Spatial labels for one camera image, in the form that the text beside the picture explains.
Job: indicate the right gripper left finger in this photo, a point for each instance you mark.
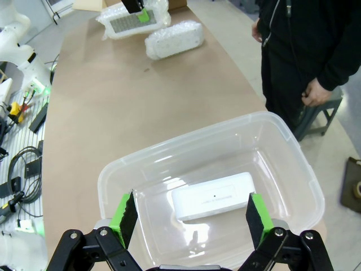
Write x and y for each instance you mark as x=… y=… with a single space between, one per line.
x=124 y=220

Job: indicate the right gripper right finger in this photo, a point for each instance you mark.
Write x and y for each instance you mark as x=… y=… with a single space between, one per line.
x=258 y=217

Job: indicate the black flat bar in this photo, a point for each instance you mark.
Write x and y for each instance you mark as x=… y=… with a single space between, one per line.
x=39 y=117

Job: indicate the yellow emergency stop box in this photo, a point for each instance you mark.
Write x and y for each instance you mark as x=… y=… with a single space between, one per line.
x=14 y=111

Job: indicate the dark floor board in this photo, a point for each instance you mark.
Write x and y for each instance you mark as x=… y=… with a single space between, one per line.
x=349 y=180

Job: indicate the clear plastic storage container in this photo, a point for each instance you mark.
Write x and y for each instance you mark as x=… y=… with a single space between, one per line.
x=214 y=135

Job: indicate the tape roll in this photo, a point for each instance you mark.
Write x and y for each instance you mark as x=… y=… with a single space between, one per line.
x=358 y=188

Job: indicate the person's right hand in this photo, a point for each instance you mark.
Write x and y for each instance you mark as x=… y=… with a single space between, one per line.
x=256 y=31

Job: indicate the person in black hoodie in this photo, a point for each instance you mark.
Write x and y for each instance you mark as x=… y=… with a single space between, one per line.
x=296 y=42

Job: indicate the person's left hand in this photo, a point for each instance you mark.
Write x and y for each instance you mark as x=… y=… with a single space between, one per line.
x=316 y=93

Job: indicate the thickly bubble-wrapped white clock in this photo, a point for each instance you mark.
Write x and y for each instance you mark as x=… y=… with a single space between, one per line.
x=175 y=41

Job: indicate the grey plastic stool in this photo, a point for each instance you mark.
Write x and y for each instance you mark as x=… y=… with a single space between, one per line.
x=324 y=115

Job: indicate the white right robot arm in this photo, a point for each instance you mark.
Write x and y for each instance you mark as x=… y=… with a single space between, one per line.
x=19 y=251

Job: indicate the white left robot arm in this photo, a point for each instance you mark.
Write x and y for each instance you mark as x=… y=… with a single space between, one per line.
x=17 y=53

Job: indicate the white unwrapped digital clock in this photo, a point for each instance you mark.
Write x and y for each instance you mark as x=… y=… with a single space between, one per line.
x=214 y=197

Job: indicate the person's left forearm black sleeve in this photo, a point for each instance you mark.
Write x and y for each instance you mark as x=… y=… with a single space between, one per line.
x=341 y=65

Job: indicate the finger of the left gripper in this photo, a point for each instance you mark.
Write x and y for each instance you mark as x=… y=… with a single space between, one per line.
x=134 y=6

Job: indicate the bubble-wrapped clock showing grid face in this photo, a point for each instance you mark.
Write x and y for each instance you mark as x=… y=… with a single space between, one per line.
x=124 y=25

